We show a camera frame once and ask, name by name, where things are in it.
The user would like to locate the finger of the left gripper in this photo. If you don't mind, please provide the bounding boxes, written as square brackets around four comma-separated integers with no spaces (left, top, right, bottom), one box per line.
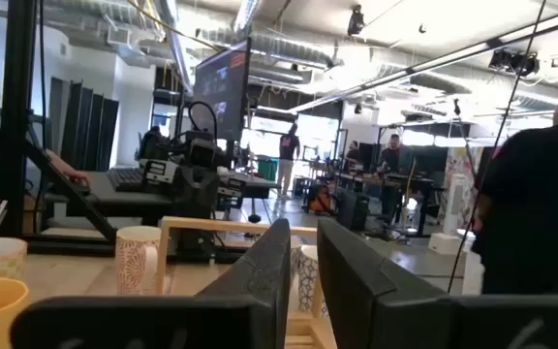
[141,159,179,195]
[218,176,247,200]

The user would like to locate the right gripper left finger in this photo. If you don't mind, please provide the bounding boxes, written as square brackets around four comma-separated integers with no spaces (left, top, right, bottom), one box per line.
[10,217,293,349]

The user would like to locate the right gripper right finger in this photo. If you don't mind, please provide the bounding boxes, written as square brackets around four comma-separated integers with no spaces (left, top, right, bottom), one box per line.
[316,216,558,349]

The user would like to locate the orange floral white mug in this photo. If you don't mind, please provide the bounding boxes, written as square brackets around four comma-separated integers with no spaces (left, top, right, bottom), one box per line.
[114,225,163,296]

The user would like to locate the black keyboard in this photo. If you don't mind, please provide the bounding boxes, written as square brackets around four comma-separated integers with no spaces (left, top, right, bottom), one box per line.
[107,167,145,193]

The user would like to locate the green bin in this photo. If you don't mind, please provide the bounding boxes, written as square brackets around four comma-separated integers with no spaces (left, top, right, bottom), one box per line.
[257,155,279,182]

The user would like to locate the black desk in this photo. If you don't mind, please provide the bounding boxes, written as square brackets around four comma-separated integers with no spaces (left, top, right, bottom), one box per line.
[44,169,280,227]

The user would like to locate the grey geometric patterned mug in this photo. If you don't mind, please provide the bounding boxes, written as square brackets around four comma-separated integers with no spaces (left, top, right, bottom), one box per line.
[297,244,322,314]

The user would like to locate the wooden mug rack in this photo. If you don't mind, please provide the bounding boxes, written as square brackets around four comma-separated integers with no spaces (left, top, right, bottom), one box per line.
[155,215,338,349]

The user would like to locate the blue lattice patterned mug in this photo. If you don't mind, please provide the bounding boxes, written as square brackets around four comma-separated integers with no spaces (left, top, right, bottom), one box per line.
[290,236,304,280]

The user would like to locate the black folding panels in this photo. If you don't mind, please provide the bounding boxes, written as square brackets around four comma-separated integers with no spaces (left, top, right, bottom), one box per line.
[60,80,120,171]

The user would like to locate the orange vacuum cleaner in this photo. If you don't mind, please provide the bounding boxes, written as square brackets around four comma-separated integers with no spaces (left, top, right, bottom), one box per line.
[307,185,334,214]

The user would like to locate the black case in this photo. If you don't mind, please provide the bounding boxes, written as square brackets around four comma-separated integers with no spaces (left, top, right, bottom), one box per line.
[335,188,370,232]

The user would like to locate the black computer monitor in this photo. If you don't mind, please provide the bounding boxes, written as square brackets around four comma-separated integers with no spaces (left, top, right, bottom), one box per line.
[192,37,252,143]

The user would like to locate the white box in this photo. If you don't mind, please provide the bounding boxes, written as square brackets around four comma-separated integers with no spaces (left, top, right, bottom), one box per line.
[426,232,465,256]

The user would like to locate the dark work table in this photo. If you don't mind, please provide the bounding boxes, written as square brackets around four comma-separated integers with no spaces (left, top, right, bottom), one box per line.
[336,172,436,238]

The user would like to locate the white tower appliance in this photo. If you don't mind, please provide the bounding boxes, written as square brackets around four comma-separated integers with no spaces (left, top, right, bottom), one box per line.
[443,173,475,238]

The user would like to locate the overhead light bar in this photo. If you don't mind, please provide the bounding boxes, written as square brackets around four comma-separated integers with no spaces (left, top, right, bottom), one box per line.
[286,4,558,115]

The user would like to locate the black ceiling spotlight cluster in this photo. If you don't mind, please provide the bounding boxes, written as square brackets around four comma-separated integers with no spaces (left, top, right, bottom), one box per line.
[489,48,541,77]

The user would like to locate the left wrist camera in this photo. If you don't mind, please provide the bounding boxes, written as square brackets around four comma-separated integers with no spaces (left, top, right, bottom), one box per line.
[184,129,218,169]

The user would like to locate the black hanging cable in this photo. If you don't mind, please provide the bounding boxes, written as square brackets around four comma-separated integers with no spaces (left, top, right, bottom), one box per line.
[447,0,547,295]

